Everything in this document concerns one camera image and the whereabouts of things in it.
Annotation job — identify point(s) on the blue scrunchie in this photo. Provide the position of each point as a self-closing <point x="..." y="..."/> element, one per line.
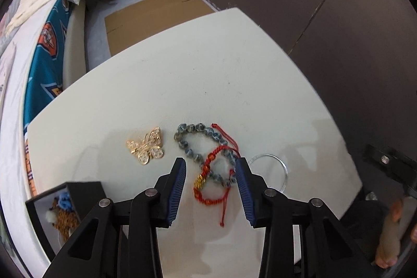
<point x="66" y="201"/>

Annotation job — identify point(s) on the leopard print scrunchie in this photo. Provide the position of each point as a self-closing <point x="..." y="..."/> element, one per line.
<point x="65" y="222"/>

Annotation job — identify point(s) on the black gift box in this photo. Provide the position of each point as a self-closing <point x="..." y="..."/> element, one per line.
<point x="88" y="196"/>

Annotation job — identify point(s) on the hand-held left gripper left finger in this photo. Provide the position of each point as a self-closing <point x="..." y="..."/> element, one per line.
<point x="174" y="196"/>

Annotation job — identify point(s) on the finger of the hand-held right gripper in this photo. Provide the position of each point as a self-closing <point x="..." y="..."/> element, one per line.
<point x="394" y="164"/>

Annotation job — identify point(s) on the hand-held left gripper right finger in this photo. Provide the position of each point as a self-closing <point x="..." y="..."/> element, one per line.
<point x="246" y="196"/>

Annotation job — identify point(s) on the flattened cardboard sheet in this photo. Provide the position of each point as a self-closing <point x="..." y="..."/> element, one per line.
<point x="153" y="17"/>

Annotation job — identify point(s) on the white bed blanket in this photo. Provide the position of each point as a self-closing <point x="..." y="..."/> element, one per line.
<point x="9" y="102"/>

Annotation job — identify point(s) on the person's right hand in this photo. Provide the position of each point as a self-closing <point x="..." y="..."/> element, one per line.
<point x="389" y="239"/>

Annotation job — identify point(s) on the gold butterfly brooch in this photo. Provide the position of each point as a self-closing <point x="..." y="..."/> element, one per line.
<point x="145" y="145"/>

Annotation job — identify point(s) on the bed with teal printed sheet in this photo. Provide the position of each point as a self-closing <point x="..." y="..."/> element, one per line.
<point x="45" y="50"/>

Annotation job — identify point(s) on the silver bangle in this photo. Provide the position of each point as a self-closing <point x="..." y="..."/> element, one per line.
<point x="286" y="169"/>

